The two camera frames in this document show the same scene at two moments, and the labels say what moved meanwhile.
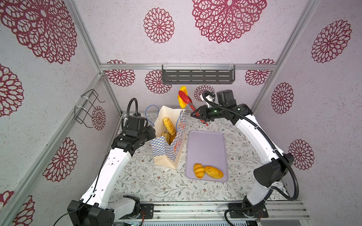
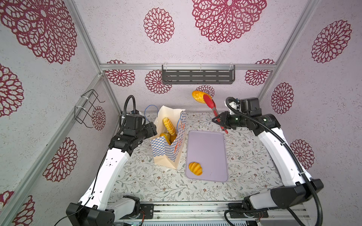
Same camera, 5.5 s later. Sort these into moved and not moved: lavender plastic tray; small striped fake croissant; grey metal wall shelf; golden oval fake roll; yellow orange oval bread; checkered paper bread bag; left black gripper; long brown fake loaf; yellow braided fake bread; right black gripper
Moved: golden oval fake roll; yellow orange oval bread; right black gripper; small striped fake croissant
Not moved: left black gripper; long brown fake loaf; grey metal wall shelf; yellow braided fake bread; lavender plastic tray; checkered paper bread bag
